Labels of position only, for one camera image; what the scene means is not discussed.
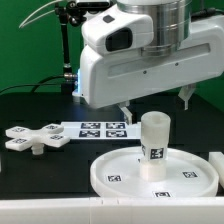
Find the white round table top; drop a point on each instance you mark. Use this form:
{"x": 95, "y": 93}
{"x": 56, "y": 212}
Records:
{"x": 124, "y": 173}

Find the white marker tag sheet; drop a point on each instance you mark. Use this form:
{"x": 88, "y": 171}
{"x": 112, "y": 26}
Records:
{"x": 101, "y": 130}

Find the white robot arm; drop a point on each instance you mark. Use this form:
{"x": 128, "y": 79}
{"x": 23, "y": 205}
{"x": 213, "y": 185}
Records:
{"x": 171, "y": 22}

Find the white cross-shaped table base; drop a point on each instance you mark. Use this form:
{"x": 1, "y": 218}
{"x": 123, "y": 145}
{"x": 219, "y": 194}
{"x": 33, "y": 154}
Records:
{"x": 22, "y": 138}

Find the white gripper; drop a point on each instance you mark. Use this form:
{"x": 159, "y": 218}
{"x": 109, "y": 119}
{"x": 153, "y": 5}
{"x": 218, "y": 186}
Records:
{"x": 114, "y": 69}

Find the white obstacle fence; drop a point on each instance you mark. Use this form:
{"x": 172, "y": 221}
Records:
{"x": 161, "y": 207}

